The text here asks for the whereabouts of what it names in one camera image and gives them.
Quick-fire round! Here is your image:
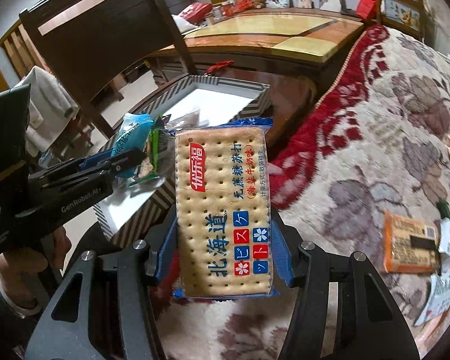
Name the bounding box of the light blue snack packet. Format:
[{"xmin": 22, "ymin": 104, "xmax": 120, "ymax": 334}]
[{"xmin": 111, "ymin": 113, "xmax": 155, "ymax": 179}]

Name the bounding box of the blue cracker pack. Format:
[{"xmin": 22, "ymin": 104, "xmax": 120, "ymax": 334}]
[{"xmin": 175, "ymin": 118, "xmax": 273, "ymax": 299}]

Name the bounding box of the clear round cookie packet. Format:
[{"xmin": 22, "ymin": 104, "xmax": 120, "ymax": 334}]
[{"xmin": 128, "ymin": 115, "xmax": 175, "ymax": 186}]

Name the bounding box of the left hand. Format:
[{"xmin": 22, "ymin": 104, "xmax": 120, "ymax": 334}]
[{"xmin": 0, "ymin": 226, "xmax": 71, "ymax": 310}]

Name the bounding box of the orange snack box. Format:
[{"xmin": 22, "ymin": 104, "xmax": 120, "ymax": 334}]
[{"xmin": 383, "ymin": 210, "xmax": 440, "ymax": 274}]

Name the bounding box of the white grey snack packet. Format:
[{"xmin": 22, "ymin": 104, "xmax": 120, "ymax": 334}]
[{"xmin": 414, "ymin": 271, "xmax": 450, "ymax": 327}]

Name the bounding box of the white small snack packet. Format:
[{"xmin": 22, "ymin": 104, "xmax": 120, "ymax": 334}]
[{"xmin": 438, "ymin": 218, "xmax": 450, "ymax": 271}]

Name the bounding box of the dark wooden chair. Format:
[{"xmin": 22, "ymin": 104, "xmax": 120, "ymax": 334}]
[{"xmin": 19, "ymin": 0, "xmax": 197, "ymax": 137}]

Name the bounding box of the chevron pattern storage box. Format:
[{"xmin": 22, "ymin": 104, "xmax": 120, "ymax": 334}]
[{"xmin": 93, "ymin": 76, "xmax": 272, "ymax": 247}]

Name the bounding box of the dark wooden bench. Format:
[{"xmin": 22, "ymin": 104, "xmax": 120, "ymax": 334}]
[{"xmin": 132, "ymin": 67, "xmax": 316, "ymax": 156}]

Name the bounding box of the red gift box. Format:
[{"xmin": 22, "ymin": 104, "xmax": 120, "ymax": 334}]
[{"xmin": 178, "ymin": 2, "xmax": 213, "ymax": 25}]

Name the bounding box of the wooden tea table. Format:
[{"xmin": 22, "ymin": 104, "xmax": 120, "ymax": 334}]
[{"xmin": 149, "ymin": 6, "xmax": 365, "ymax": 83}]

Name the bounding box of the framed picture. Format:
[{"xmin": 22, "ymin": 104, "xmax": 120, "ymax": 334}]
[{"xmin": 376, "ymin": 0, "xmax": 425, "ymax": 41}]

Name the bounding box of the red paper bag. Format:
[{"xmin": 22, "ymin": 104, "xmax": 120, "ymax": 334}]
[{"xmin": 355, "ymin": 0, "xmax": 376, "ymax": 21}]

